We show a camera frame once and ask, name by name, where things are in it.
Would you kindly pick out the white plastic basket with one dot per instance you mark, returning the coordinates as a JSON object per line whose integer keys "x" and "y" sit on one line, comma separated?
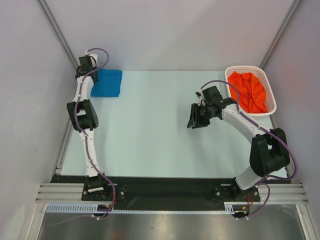
{"x": 261, "y": 75}

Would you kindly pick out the white slotted cable duct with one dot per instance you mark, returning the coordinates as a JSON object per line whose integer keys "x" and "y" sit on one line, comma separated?
{"x": 97, "y": 208}

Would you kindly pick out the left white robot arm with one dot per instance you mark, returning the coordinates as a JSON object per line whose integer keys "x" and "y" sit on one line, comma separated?
{"x": 84, "y": 120}

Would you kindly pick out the left aluminium corner post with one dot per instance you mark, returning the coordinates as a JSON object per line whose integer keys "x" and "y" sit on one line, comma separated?
{"x": 49, "y": 16}

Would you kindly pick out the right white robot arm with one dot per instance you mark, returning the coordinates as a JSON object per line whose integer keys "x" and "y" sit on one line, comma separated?
{"x": 268, "y": 151}

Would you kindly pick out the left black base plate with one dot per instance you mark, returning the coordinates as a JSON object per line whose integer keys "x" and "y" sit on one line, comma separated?
{"x": 96, "y": 189}

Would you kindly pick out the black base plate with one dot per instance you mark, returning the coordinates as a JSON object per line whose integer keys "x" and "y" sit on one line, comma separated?
{"x": 231, "y": 193}
{"x": 96, "y": 189}

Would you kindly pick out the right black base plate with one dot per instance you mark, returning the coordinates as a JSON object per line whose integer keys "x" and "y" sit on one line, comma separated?
{"x": 231, "y": 193}

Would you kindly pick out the orange t shirt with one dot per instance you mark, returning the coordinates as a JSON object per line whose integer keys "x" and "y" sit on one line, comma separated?
{"x": 252, "y": 94}

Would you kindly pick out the blue t shirt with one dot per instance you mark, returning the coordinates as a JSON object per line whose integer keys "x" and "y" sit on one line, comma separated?
{"x": 108, "y": 84}

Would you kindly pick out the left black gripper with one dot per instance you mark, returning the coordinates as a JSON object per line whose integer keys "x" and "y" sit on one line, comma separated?
{"x": 96, "y": 79}

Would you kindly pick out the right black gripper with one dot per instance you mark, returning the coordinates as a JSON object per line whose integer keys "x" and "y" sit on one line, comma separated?
{"x": 196, "y": 118}

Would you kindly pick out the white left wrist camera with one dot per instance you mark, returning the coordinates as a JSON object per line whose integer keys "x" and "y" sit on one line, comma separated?
{"x": 93, "y": 57}

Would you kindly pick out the right aluminium corner post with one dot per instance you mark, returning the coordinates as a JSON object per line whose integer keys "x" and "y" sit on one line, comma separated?
{"x": 293, "y": 9}

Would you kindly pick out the aluminium corner post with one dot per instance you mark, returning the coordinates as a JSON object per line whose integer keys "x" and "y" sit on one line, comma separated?
{"x": 293, "y": 9}
{"x": 49, "y": 16}

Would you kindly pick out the aluminium front rail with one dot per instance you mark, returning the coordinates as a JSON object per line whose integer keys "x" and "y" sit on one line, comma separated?
{"x": 278, "y": 193}

